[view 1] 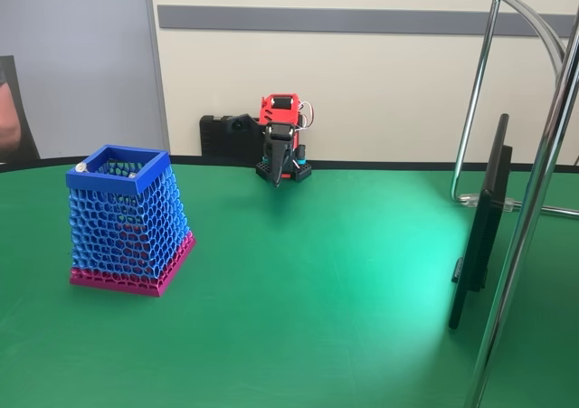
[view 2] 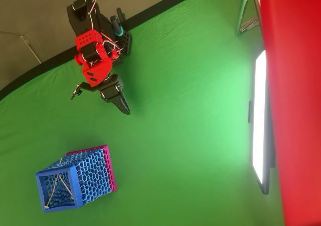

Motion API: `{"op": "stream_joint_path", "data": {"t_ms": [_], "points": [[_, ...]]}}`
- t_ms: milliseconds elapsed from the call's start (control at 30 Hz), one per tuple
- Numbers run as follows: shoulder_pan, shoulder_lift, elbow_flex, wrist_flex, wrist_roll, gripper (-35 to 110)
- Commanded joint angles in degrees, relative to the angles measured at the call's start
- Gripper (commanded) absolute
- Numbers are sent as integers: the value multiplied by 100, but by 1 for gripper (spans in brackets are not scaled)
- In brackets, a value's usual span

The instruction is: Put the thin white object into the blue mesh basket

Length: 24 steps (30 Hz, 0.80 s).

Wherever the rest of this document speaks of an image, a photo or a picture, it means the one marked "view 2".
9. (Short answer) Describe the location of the red white servo cable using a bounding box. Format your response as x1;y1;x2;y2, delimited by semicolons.
100;32;124;62
87;0;98;32

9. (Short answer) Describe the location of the big red blurred post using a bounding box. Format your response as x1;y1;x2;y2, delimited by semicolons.
255;0;321;226

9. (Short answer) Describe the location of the black perforated arm base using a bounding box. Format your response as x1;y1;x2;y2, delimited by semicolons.
115;30;133;57

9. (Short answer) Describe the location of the thin chrome tube frame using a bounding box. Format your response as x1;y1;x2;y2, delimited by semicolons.
235;0;262;37

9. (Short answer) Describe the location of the blue and pink mesh basket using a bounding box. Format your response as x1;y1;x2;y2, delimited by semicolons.
35;144;118;213

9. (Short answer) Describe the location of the green table cloth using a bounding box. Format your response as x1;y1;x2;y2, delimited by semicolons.
0;0;285;226

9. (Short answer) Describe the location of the small black gripper camera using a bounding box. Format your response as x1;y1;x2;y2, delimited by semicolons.
70;82;99;101

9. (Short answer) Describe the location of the beige rope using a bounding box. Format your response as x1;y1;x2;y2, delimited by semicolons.
57;173;74;201
43;173;61;209

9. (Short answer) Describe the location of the black flat light panel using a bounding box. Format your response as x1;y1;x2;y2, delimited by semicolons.
248;49;276;195

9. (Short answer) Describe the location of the thin grey metal rod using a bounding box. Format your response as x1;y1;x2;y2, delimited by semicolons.
0;31;42;64

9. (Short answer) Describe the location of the black clamp with teal ring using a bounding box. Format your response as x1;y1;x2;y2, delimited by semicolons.
116;7;126;25
109;15;124;38

